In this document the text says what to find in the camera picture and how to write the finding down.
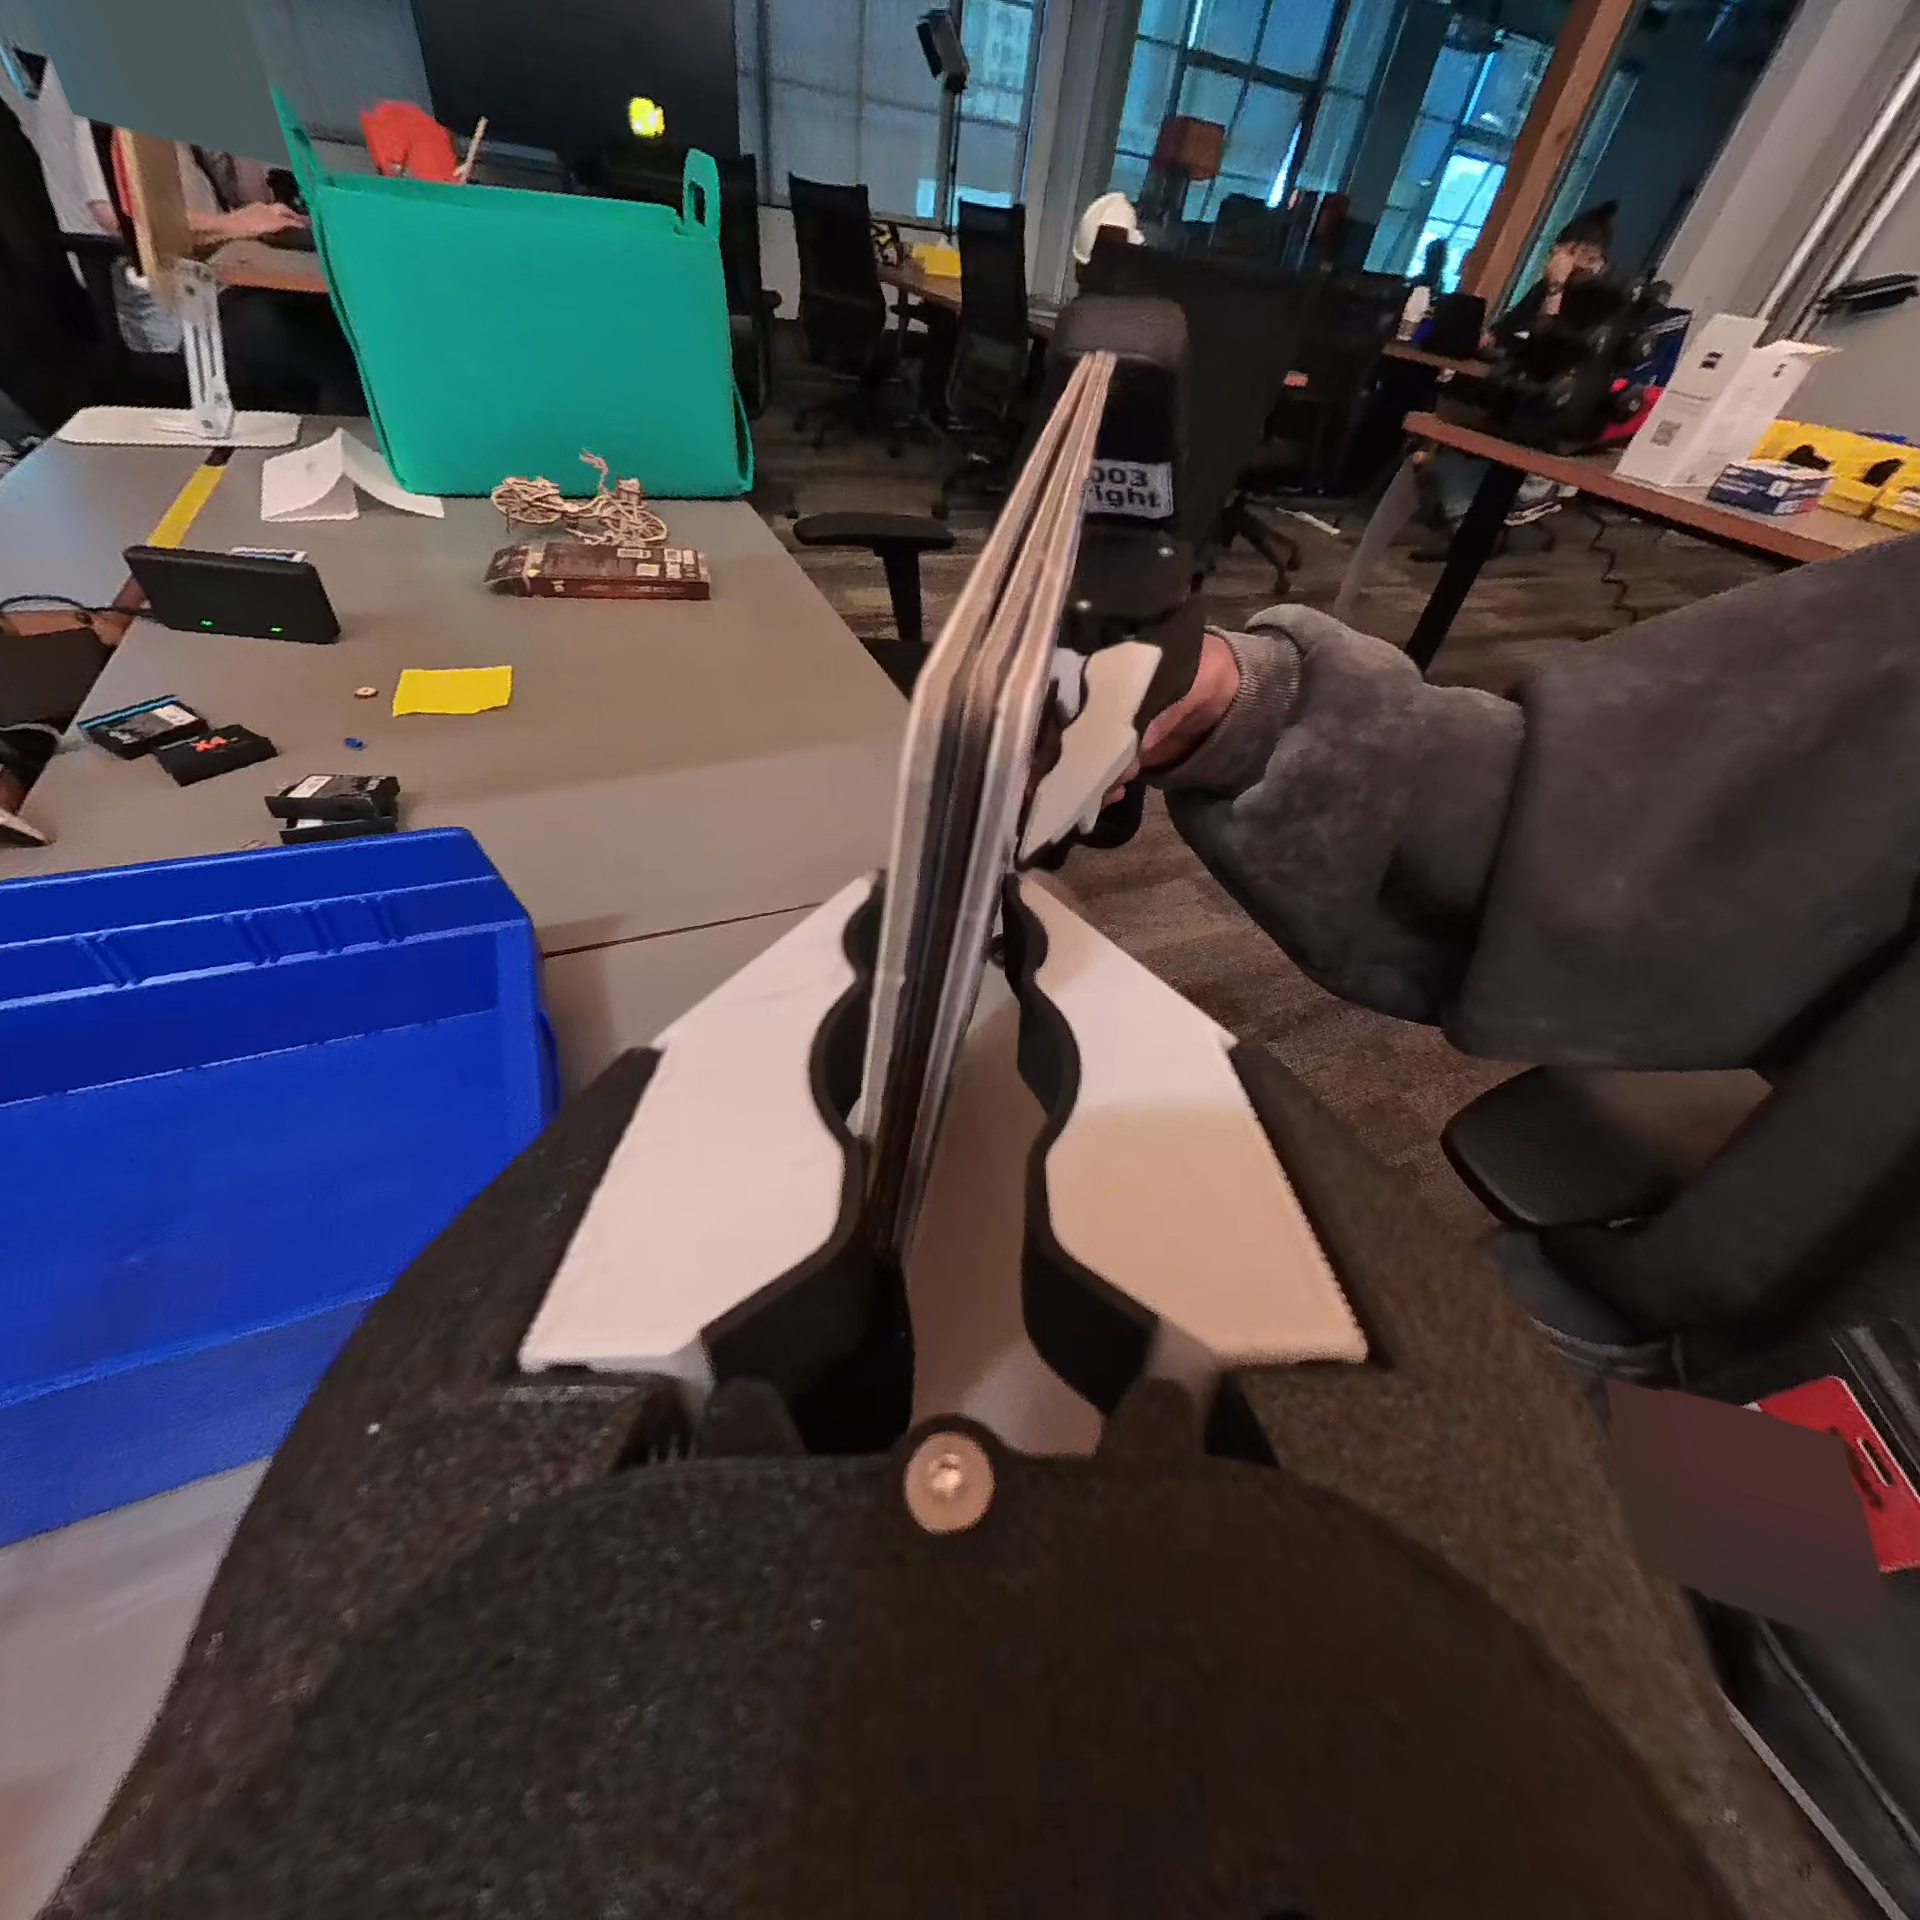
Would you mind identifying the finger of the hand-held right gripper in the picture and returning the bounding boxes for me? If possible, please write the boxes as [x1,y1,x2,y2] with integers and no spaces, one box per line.
[1017,641,1166,869]

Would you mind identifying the white folded paper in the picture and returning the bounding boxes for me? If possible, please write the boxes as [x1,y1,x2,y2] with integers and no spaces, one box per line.
[259,429,448,526]

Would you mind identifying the small black box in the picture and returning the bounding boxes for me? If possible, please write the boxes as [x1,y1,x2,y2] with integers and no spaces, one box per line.
[157,723,281,789]
[266,769,404,846]
[78,695,213,762]

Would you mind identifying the wooden post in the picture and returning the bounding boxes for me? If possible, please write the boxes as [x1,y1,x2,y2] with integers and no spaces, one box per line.
[1458,0,1648,307]

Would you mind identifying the yellow tape strip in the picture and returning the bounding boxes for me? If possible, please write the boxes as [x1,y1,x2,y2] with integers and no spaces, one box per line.
[143,452,239,552]

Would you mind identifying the black wall screen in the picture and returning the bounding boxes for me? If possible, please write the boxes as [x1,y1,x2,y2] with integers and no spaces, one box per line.
[410,0,740,166]

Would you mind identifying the small blue box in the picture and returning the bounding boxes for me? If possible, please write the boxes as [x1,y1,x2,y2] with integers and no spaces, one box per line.
[1704,457,1836,519]

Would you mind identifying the brown wooden table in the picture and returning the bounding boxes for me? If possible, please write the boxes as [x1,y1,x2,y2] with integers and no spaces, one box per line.
[1402,408,1920,671]

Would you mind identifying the grey work table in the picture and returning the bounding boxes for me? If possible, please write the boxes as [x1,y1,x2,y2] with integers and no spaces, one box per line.
[0,407,963,964]

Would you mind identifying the metal bracket stand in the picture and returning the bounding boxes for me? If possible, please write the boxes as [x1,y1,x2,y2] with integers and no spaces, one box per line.
[53,127,306,452]

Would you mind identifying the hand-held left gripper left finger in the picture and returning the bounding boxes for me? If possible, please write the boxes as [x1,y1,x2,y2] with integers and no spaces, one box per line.
[519,874,888,1396]

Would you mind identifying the white cardboard box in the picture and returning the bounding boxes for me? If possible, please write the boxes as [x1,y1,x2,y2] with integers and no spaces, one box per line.
[1615,312,1836,491]

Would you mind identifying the black device green light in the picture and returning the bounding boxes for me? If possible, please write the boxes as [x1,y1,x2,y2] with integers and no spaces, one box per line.
[123,544,344,646]

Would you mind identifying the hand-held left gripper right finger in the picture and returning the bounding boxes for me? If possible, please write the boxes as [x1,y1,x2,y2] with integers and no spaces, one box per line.
[999,874,1374,1420]

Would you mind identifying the person's right hand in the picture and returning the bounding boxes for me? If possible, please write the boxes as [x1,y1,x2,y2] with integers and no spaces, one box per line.
[1139,631,1250,783]

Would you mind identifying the yellow plastic bins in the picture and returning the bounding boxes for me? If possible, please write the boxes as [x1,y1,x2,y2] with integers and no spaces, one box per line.
[1752,418,1920,534]

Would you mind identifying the wooden bicycle model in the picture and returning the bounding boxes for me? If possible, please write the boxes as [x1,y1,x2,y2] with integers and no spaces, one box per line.
[491,452,672,552]

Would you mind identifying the dinosaur puzzle tray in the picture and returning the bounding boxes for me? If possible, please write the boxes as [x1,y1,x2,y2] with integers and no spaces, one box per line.
[859,354,1119,1265]

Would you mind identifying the black dimpled surface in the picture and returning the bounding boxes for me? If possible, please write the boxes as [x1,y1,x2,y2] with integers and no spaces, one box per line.
[1440,960,1920,1360]

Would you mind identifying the grey desk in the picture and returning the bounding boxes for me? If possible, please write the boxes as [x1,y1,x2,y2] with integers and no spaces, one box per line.
[0,901,933,1920]

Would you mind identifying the blue plastic bin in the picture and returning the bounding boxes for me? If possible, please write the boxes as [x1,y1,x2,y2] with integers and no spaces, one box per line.
[0,827,564,1550]

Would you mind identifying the black office chair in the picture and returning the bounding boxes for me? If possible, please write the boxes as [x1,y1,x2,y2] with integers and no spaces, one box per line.
[793,510,963,695]
[939,198,1044,519]
[785,170,911,452]

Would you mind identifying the space puzzle board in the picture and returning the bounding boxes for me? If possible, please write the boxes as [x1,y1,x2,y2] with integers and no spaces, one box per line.
[877,354,1119,1262]

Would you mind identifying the brown flat box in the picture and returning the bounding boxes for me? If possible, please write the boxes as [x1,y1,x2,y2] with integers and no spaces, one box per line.
[485,541,714,601]

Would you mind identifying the person's right forearm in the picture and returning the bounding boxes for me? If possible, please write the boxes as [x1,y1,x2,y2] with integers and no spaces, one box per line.
[1161,531,1920,1069]

